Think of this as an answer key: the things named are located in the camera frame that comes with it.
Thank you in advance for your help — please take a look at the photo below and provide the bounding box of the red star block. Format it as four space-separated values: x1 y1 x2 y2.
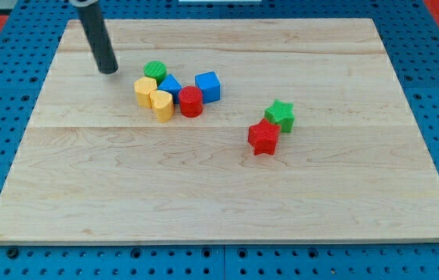
247 118 281 156

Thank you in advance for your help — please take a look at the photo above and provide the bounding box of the green star block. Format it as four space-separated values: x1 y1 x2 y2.
263 100 295 133

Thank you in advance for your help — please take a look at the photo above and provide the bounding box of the red cylinder block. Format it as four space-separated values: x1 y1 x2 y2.
178 86 203 117

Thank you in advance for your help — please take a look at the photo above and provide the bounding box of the blue cube block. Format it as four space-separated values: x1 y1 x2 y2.
195 72 221 103

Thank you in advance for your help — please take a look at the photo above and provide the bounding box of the yellow heart block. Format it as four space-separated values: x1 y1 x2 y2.
150 90 174 122

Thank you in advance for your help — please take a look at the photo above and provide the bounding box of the blue triangle block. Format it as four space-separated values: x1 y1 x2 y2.
158 74 182 104

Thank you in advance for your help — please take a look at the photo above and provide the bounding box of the yellow hexagon block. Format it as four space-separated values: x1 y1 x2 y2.
134 77 158 108

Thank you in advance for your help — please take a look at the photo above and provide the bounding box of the green cylinder block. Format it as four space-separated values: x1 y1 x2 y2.
143 61 167 85

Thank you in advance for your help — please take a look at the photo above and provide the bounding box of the light wooden board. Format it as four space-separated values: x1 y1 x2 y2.
0 18 439 246

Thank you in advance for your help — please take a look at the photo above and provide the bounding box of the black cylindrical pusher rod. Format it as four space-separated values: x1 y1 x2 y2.
68 0 119 75

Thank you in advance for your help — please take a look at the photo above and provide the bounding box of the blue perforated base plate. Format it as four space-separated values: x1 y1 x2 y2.
0 0 439 279

